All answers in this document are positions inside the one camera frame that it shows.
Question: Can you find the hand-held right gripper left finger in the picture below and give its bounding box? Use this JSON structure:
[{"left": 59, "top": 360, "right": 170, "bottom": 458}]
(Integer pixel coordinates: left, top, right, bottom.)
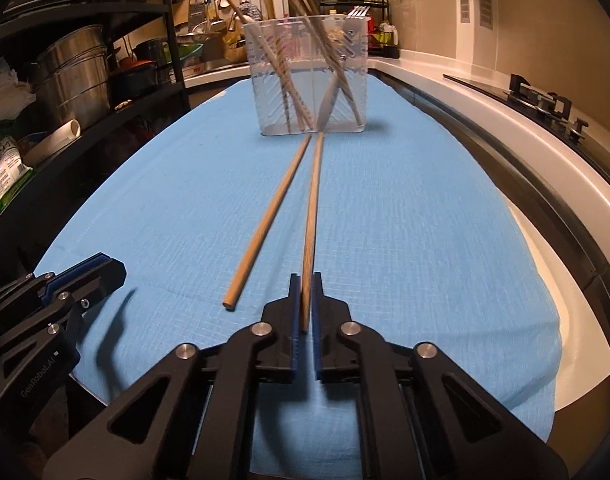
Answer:
[{"left": 40, "top": 273, "right": 302, "bottom": 480}]

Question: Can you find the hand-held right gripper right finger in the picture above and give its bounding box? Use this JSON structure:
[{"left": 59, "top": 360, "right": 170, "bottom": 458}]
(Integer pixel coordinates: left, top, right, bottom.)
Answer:
[{"left": 311, "top": 271, "right": 570, "bottom": 480}]

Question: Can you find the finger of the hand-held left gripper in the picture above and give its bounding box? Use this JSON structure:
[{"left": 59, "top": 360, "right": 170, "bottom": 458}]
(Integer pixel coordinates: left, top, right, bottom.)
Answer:
[
  {"left": 44, "top": 254, "right": 114, "bottom": 289},
  {"left": 59, "top": 259, "right": 128, "bottom": 309}
]

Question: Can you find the white-handled steel fork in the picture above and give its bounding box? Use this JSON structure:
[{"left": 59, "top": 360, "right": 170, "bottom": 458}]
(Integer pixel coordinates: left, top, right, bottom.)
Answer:
[{"left": 316, "top": 5, "right": 372, "bottom": 132}]

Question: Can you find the clear plastic utensil holder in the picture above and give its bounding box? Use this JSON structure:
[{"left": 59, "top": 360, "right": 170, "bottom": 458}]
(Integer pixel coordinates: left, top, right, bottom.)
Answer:
[{"left": 242, "top": 14, "right": 370, "bottom": 137}]

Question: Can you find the green food packet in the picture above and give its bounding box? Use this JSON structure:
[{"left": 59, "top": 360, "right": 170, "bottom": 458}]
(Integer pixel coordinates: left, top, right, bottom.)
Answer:
[{"left": 0, "top": 135, "right": 36, "bottom": 213}]

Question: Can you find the white roll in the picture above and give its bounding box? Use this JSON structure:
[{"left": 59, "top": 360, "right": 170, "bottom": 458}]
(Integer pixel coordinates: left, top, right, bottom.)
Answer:
[{"left": 22, "top": 119, "right": 82, "bottom": 166}]

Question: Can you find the blue table cloth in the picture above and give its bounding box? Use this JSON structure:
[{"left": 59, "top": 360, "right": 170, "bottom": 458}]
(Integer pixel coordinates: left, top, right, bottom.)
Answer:
[{"left": 32, "top": 72, "right": 560, "bottom": 480}]

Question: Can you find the large steel pot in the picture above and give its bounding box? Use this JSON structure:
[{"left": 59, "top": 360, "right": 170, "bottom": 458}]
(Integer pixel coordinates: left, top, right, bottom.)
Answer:
[{"left": 32, "top": 25, "right": 110, "bottom": 131}]

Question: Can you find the white plastic bag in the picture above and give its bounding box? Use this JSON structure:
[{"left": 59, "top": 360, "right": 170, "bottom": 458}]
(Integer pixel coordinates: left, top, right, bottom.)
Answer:
[{"left": 0, "top": 60, "right": 36, "bottom": 126}]

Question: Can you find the red pot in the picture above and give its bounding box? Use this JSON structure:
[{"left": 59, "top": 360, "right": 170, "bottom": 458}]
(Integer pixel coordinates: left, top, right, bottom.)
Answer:
[{"left": 110, "top": 57, "right": 158, "bottom": 90}]

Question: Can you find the black metal shelf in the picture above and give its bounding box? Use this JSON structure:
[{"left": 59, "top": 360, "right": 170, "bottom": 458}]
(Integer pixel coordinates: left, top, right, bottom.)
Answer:
[{"left": 0, "top": 0, "right": 190, "bottom": 241}]

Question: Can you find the black countertop rack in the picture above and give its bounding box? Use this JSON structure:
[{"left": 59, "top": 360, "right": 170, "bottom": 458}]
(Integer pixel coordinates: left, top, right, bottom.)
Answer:
[{"left": 319, "top": 0, "right": 402, "bottom": 59}]

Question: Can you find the black gas stove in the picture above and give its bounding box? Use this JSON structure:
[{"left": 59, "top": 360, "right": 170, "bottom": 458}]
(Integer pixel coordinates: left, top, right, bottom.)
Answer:
[{"left": 442, "top": 72, "right": 610, "bottom": 181}]

